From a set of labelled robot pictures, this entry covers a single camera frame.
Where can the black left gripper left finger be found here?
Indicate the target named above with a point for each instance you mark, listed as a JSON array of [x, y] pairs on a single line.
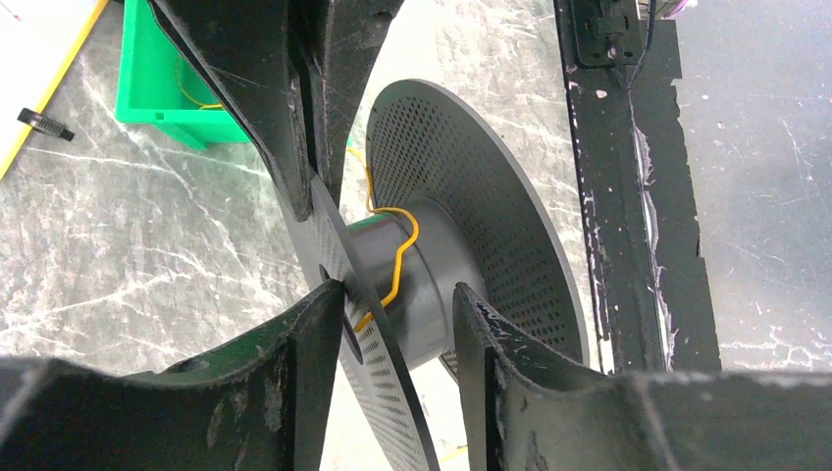
[[258, 402]]

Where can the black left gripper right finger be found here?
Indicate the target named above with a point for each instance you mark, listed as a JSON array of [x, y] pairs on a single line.
[[528, 407]]

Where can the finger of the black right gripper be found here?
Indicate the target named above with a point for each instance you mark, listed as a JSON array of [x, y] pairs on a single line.
[[336, 45], [241, 51]]

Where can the dark grey perforated spool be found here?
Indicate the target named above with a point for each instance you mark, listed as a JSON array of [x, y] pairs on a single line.
[[452, 206]]

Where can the green plastic bin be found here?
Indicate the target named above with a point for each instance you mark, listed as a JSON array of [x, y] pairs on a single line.
[[156, 87]]

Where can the yellow framed whiteboard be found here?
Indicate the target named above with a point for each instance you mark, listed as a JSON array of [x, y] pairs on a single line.
[[39, 40]]

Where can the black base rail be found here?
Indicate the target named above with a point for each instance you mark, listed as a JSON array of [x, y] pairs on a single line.
[[651, 303]]

